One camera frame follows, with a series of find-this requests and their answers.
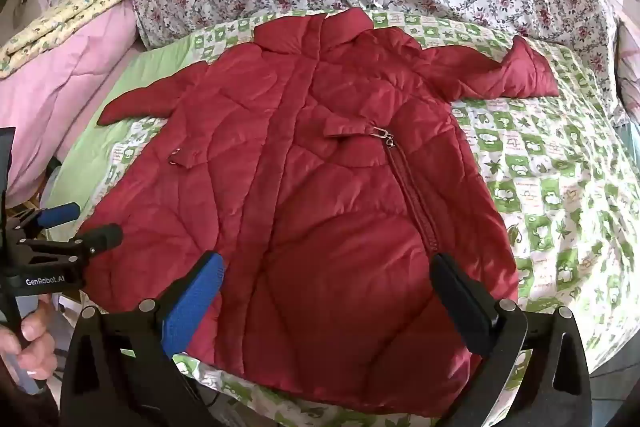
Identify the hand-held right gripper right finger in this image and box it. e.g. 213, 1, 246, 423
430, 253, 594, 427

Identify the yellow patterned blanket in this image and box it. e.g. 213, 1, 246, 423
0, 0, 151, 78

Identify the person's left hand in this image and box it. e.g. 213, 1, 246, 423
0, 297, 59, 383

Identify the plain light green sheet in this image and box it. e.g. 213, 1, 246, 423
49, 41, 201, 228

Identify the green patterned bed sheet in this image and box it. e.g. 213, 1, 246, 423
50, 9, 640, 427

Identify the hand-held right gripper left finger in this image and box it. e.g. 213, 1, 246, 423
59, 251, 225, 427

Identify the red quilted jacket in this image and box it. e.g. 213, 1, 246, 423
77, 7, 560, 418

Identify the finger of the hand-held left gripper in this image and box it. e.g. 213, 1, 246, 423
20, 224, 124, 259
9, 202, 82, 230

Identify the pink quilt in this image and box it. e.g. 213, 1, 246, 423
0, 0, 143, 208

